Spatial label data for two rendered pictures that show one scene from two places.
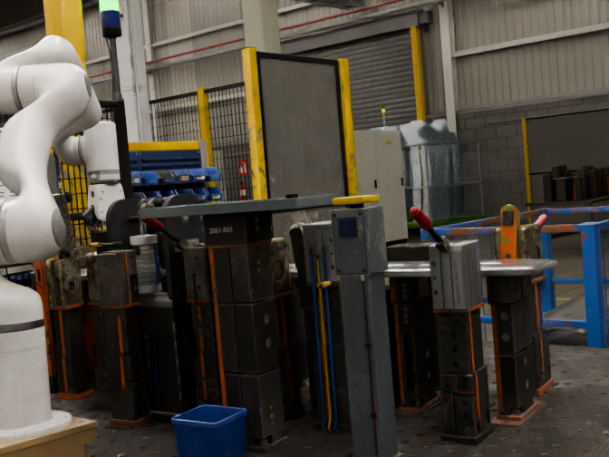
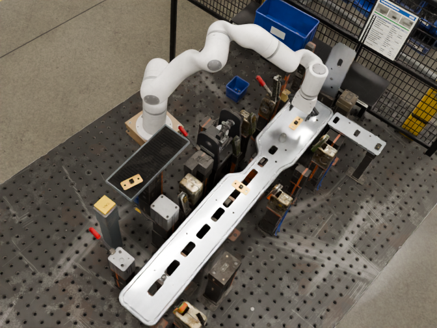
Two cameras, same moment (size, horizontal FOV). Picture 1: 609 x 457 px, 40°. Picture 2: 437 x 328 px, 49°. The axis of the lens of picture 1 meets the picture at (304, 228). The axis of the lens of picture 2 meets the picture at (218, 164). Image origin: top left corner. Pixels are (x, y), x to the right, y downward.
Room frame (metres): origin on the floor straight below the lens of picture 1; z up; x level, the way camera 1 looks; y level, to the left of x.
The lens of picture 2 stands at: (1.74, -0.89, 2.90)
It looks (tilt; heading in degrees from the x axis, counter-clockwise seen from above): 59 degrees down; 84
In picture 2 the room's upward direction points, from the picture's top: 11 degrees clockwise
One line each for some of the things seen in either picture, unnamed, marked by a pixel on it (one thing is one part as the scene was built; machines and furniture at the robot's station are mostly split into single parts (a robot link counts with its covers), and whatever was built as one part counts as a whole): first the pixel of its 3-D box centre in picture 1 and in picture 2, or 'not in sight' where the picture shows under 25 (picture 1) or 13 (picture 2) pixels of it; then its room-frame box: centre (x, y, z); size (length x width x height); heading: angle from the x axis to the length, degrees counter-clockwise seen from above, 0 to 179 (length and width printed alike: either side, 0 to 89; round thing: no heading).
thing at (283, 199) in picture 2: not in sight; (274, 213); (2.15, 0.09, 0.87); 0.12 x 0.09 x 0.35; 147
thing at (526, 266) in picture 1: (260, 269); (239, 191); (1.97, 0.11, 1.00); 1.38 x 0.22 x 0.02; 57
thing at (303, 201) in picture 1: (236, 206); (149, 161); (1.56, 0.13, 1.16); 0.37 x 0.14 x 0.02; 57
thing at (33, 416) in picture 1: (14, 378); (154, 116); (1.52, 0.56, 0.87); 0.19 x 0.19 x 0.18
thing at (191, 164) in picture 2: not in sight; (188, 185); (1.74, 0.17, 0.90); 0.05 x 0.05 x 0.40; 57
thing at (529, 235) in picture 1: (521, 308); (189, 326); (1.80, -0.46, 0.88); 0.15 x 0.11 x 0.36; 147
